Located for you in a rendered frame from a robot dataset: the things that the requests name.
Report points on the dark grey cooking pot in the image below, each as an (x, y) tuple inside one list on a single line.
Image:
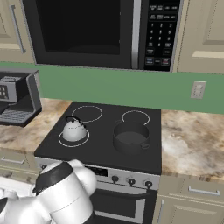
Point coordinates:
[(131, 143)]

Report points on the black oven door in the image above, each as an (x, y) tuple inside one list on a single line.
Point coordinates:
[(122, 208)]

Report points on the beige wall socket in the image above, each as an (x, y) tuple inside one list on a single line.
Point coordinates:
[(198, 89)]

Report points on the black microwave door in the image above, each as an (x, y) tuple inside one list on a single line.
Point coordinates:
[(81, 29)]

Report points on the beige drawer front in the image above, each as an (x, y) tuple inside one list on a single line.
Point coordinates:
[(180, 189), (27, 163)]

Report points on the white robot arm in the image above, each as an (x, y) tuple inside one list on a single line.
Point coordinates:
[(64, 198)]

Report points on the beige base cupboard door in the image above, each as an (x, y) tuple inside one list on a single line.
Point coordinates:
[(192, 214)]

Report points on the black stove with silver front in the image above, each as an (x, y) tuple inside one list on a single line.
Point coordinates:
[(99, 137)]

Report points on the beige wall cupboard door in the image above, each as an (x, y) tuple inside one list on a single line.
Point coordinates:
[(204, 32), (7, 32)]

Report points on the silver black coffee machine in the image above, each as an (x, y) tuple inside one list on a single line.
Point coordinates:
[(17, 96)]

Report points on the black stove knob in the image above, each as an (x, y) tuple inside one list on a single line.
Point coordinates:
[(115, 178), (148, 184), (43, 167), (131, 181)]

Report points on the black microwave oven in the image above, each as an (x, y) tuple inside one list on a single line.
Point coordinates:
[(159, 32)]

